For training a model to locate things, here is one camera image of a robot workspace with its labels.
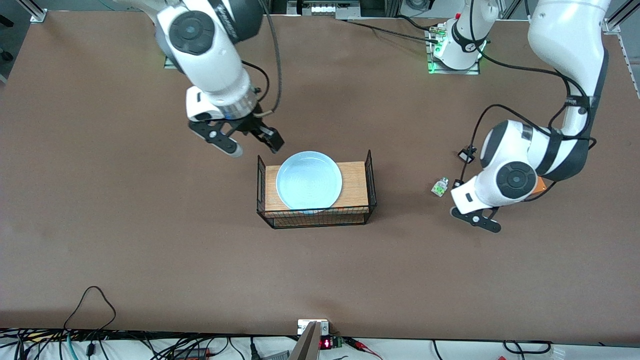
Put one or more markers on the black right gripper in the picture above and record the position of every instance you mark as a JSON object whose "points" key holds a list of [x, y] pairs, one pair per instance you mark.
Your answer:
{"points": [[248, 124]]}

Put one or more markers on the light blue plate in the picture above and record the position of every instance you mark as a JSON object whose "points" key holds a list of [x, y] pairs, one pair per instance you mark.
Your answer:
{"points": [[310, 180]]}

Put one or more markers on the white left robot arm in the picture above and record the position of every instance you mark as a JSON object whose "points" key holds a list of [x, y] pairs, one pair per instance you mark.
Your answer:
{"points": [[565, 30]]}

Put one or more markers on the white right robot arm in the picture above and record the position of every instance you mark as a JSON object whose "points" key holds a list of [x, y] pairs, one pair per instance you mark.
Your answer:
{"points": [[210, 55]]}

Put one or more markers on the small metal plate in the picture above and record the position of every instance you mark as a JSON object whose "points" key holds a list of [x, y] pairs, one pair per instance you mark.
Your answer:
{"points": [[303, 327]]}

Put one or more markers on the black white push button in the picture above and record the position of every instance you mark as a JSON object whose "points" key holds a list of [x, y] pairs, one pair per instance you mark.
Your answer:
{"points": [[467, 156]]}

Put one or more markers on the wooden board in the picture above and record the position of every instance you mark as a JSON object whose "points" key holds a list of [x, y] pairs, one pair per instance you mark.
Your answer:
{"points": [[355, 185]]}

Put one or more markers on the device with white lights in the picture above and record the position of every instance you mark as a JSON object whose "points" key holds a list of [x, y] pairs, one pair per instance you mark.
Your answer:
{"points": [[322, 8]]}

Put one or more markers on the grey aluminium bar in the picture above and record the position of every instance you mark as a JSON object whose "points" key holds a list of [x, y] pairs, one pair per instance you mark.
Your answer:
{"points": [[307, 347]]}

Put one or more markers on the red digit display module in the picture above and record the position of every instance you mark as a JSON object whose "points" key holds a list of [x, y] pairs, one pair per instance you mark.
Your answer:
{"points": [[326, 343]]}

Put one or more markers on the grey box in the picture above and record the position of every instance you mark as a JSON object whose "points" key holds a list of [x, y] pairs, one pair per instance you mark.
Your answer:
{"points": [[275, 356]]}

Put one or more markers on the red clip leads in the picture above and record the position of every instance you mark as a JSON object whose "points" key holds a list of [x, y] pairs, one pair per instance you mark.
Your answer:
{"points": [[356, 343]]}

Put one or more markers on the black power adapter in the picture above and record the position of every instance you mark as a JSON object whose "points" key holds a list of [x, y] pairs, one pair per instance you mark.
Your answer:
{"points": [[192, 354]]}

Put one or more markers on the small black inline box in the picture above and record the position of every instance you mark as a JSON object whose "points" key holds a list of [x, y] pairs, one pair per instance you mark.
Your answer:
{"points": [[90, 349]]}

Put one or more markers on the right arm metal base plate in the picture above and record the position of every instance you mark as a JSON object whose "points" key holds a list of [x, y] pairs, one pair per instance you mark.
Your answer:
{"points": [[170, 64]]}

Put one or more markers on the green push button switch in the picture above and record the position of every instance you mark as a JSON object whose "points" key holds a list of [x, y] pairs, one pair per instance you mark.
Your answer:
{"points": [[439, 188]]}

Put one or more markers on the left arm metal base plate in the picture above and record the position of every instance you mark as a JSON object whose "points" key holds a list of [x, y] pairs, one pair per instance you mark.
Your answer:
{"points": [[455, 72]]}

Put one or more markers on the aluminium extrusion post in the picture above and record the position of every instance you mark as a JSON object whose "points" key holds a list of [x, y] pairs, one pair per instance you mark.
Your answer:
{"points": [[510, 9], [35, 12], [617, 17]]}

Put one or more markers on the orange button enclosure box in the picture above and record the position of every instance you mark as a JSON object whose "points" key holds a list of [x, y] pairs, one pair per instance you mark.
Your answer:
{"points": [[540, 187]]}

